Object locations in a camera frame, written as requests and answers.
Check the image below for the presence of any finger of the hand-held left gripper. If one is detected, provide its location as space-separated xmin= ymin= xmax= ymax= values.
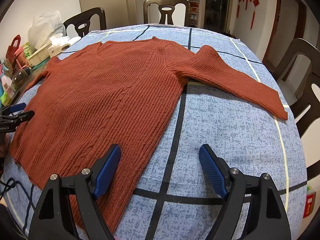
xmin=0 ymin=102 xmax=27 ymax=117
xmin=0 ymin=110 xmax=35 ymax=130

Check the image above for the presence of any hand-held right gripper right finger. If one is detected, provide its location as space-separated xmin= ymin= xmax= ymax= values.
xmin=199 ymin=144 xmax=292 ymax=240

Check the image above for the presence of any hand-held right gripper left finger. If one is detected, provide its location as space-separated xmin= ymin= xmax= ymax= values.
xmin=28 ymin=144 xmax=122 ymax=240

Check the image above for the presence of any rust brown knit sweater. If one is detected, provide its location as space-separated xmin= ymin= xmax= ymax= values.
xmin=10 ymin=36 xmax=289 ymax=233

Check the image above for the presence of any pink plastic cup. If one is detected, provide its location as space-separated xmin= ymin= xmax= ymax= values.
xmin=14 ymin=49 xmax=30 ymax=68

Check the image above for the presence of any blue checked blanket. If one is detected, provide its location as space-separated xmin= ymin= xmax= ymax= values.
xmin=4 ymin=24 xmax=308 ymax=240

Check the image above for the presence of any cream woven plastic basket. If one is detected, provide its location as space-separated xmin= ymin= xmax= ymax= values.
xmin=26 ymin=42 xmax=52 ymax=67

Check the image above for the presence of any red gift bag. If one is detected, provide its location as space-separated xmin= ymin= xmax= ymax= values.
xmin=5 ymin=35 xmax=22 ymax=64

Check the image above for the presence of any white tissue pack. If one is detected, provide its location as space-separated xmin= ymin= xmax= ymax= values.
xmin=47 ymin=33 xmax=63 ymax=57

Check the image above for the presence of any white toilet paper roll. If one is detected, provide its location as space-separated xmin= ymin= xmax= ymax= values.
xmin=60 ymin=36 xmax=82 ymax=53

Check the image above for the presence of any white plastic bag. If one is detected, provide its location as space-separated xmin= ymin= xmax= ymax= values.
xmin=27 ymin=10 xmax=66 ymax=50

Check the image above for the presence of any red paper box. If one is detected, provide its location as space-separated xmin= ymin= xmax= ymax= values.
xmin=302 ymin=192 xmax=317 ymax=219

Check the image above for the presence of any dark wooden dining chair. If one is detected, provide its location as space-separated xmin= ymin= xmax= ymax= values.
xmin=272 ymin=38 xmax=320 ymax=98
xmin=290 ymin=79 xmax=320 ymax=140
xmin=63 ymin=7 xmax=107 ymax=37
xmin=143 ymin=0 xmax=190 ymax=27

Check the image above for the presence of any shoe rack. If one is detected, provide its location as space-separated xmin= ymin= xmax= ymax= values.
xmin=189 ymin=0 xmax=201 ymax=27

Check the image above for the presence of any brown wooden door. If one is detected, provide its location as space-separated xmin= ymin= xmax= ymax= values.
xmin=262 ymin=0 xmax=308 ymax=67

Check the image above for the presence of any dark glass door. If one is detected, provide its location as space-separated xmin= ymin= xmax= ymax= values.
xmin=203 ymin=0 xmax=230 ymax=32

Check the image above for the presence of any black cable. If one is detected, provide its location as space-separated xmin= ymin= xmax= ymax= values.
xmin=0 ymin=177 xmax=36 ymax=230

